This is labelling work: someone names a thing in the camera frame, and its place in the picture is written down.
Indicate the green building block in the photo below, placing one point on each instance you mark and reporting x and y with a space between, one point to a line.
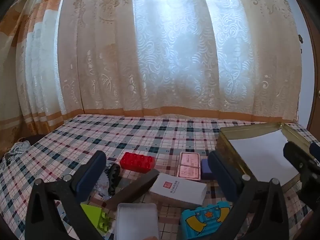
97 216

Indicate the wooden door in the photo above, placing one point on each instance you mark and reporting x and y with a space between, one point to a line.
315 80

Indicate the brown comb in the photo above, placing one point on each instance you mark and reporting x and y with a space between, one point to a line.
132 190

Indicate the red building block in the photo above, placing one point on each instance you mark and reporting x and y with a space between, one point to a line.
137 162

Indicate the teal printed building block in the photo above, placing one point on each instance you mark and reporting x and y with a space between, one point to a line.
202 220

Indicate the metal curtain tieback hook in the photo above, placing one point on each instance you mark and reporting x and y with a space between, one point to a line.
300 40

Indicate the white box with red label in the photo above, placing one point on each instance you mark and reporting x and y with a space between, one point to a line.
177 188

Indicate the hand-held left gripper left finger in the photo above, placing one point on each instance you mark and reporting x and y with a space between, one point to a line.
91 177

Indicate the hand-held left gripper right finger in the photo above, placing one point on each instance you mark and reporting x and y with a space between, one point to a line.
225 180

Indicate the black lace hair clip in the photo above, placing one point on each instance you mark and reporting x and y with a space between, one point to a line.
113 177

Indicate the pink card box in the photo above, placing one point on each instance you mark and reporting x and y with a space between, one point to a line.
189 166

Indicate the dark cloth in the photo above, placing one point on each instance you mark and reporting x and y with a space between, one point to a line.
32 139

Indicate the gold metal tin box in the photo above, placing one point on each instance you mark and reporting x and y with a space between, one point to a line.
262 155

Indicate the purple block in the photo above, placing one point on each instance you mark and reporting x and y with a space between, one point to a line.
206 170

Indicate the plaid sheet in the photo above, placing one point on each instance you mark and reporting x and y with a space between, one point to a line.
75 142

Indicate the cream patterned curtain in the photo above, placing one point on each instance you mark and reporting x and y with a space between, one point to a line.
162 55

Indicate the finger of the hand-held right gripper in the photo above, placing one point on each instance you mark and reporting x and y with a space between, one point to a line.
297 155
316 151

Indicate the white lace cloth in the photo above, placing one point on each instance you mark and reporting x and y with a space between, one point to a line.
15 155

